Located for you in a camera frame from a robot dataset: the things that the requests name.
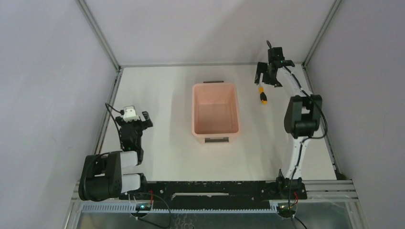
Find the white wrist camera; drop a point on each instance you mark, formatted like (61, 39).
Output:
(130, 114)

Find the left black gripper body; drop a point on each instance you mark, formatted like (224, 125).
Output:
(134, 124)

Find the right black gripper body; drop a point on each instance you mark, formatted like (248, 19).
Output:
(268, 75)

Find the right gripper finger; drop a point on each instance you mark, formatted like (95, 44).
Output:
(272, 80)
(261, 73)

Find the right controller board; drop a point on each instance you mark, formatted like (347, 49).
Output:
(286, 207)

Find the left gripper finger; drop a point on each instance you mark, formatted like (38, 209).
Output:
(119, 120)
(147, 122)

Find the yellow black screwdriver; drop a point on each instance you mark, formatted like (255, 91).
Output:
(262, 94)

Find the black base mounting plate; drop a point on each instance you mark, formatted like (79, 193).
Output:
(198, 203)

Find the pink plastic bin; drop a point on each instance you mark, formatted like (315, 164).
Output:
(215, 112)

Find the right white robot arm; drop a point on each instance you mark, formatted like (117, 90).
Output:
(302, 118)

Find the controller board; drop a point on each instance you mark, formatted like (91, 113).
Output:
(286, 207)
(143, 207)

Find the left controller board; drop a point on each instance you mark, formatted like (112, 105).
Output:
(143, 207)

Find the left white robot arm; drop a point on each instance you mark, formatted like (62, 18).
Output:
(102, 176)

